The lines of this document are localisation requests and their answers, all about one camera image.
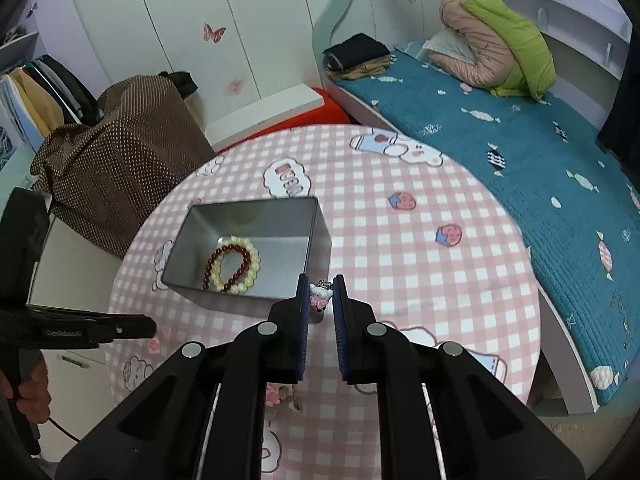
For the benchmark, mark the red cushion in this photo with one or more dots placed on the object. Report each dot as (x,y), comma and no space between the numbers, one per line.
(327,101)

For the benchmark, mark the person's left hand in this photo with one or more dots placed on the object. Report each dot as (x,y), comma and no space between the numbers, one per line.
(35,392)

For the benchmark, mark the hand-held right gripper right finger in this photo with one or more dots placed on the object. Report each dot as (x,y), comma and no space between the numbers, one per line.
(340,332)

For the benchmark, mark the round pink checkered table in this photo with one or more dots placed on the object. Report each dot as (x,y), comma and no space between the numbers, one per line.
(400,260)

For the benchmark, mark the brown polka dot cloth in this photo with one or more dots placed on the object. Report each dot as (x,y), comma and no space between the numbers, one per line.
(125,150)

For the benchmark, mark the white wall shelf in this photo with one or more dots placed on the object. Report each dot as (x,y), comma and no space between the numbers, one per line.
(565,5)

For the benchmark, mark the white board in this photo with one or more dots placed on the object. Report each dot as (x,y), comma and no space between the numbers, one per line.
(260,115)

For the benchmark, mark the folded dark clothes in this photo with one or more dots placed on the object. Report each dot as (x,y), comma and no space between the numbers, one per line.
(357,50)

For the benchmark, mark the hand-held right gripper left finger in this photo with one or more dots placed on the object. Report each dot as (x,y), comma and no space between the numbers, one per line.
(301,332)

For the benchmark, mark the teal blue bed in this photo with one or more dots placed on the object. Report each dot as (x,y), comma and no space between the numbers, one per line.
(525,160)

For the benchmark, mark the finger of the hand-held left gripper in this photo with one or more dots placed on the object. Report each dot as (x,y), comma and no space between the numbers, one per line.
(130,329)

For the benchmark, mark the white wardrobe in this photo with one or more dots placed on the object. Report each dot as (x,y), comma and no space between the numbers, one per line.
(175,10)

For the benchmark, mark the white folded cloth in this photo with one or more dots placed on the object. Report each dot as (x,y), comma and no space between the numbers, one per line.
(450,45)

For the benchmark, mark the white cabinet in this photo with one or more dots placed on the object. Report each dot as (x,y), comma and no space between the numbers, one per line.
(75,280)

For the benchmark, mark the black garment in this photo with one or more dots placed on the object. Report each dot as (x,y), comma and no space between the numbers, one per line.
(180,82)

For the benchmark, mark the green and pink quilt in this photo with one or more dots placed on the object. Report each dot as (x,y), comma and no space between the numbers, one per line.
(520,45)

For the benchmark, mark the dark hanging cloth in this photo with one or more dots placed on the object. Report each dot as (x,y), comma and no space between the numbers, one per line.
(622,110)

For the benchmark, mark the rectangular metal tin box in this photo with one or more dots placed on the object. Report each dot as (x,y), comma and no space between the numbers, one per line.
(250,220)

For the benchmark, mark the row of hanging clothes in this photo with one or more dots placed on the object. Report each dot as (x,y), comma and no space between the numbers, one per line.
(45,95)

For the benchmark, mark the folded mustard garment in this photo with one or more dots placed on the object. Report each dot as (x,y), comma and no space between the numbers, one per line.
(367,67)

